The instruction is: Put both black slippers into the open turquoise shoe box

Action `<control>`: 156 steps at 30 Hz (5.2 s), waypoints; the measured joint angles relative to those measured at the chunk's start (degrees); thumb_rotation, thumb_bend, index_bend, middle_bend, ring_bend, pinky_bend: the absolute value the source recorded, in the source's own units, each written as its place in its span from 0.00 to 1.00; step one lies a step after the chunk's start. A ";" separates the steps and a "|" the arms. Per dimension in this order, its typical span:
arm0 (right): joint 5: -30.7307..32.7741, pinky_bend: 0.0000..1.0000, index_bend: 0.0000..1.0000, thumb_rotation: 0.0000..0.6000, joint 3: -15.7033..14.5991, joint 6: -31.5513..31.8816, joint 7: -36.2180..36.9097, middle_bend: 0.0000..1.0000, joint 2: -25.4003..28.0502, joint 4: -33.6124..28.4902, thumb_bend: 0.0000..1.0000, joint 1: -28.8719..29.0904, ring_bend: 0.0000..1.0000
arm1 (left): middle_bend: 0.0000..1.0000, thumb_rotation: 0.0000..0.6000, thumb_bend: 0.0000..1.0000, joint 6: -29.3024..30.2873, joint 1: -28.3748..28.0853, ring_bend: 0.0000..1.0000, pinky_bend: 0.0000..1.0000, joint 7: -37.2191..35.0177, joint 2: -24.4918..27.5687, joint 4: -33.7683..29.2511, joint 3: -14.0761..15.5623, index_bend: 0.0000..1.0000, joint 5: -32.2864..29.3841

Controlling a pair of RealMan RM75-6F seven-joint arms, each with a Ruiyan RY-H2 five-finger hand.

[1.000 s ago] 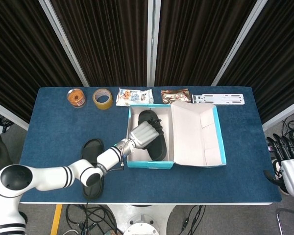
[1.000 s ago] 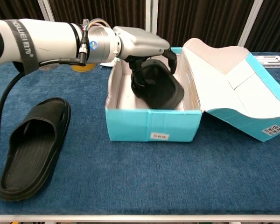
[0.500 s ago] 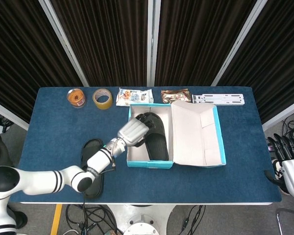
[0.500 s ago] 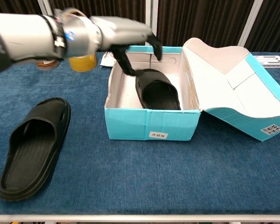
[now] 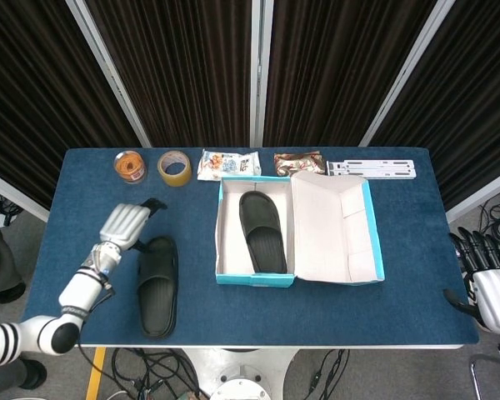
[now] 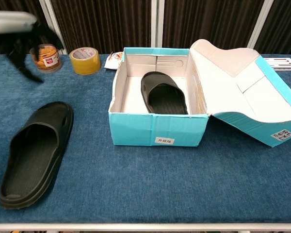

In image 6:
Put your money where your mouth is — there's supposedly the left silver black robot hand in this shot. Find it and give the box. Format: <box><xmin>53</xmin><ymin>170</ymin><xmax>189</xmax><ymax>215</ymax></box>
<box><xmin>0</xmin><ymin>11</ymin><xmax>64</xmax><ymax>83</ymax></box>

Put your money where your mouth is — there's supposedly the dark pleated curtain panel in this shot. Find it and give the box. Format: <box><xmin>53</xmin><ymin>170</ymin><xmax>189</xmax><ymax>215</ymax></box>
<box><xmin>50</xmin><ymin>0</ymin><xmax>152</xmax><ymax>55</ymax></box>
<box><xmin>254</xmin><ymin>0</ymin><xmax>291</xmax><ymax>55</ymax></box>
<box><xmin>0</xmin><ymin>0</ymin><xmax>47</xmax><ymax>59</ymax></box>
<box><xmin>162</xmin><ymin>0</ymin><xmax>260</xmax><ymax>49</ymax></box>

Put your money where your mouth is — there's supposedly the grey partition frame post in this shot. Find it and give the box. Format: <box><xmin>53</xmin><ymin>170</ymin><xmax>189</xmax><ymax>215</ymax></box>
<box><xmin>150</xmin><ymin>0</ymin><xmax>164</xmax><ymax>49</ymax></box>
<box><xmin>38</xmin><ymin>0</ymin><xmax>66</xmax><ymax>55</ymax></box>
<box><xmin>247</xmin><ymin>0</ymin><xmax>275</xmax><ymax>50</ymax></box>

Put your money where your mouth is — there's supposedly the white snack packet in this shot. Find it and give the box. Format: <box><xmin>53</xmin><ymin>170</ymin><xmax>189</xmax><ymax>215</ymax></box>
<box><xmin>104</xmin><ymin>51</ymin><xmax>125</xmax><ymax>71</ymax></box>

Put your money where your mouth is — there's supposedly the clear jar of rubber bands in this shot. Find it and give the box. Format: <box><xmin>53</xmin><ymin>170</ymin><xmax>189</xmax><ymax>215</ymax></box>
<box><xmin>29</xmin><ymin>43</ymin><xmax>63</xmax><ymax>73</ymax></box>

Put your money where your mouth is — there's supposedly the yellow packing tape roll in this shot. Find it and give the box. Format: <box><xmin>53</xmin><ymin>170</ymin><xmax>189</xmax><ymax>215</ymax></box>
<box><xmin>69</xmin><ymin>48</ymin><xmax>101</xmax><ymax>75</ymax></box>

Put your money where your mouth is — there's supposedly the white metal bracket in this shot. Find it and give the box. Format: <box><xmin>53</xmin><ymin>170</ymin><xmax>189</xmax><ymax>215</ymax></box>
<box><xmin>263</xmin><ymin>57</ymin><xmax>291</xmax><ymax>71</ymax></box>

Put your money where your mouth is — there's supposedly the black rubber slipper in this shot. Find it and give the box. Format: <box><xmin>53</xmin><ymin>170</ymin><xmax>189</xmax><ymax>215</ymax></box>
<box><xmin>140</xmin><ymin>71</ymin><xmax>189</xmax><ymax>115</ymax></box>
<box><xmin>0</xmin><ymin>101</ymin><xmax>75</xmax><ymax>210</ymax></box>

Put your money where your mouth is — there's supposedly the blue table cloth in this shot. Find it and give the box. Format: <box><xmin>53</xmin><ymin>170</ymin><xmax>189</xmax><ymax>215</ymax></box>
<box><xmin>0</xmin><ymin>53</ymin><xmax>291</xmax><ymax>225</ymax></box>

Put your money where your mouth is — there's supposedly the light blue cardboard shoe box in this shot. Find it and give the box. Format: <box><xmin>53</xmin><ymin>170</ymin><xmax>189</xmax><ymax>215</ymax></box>
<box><xmin>108</xmin><ymin>38</ymin><xmax>291</xmax><ymax>148</ymax></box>

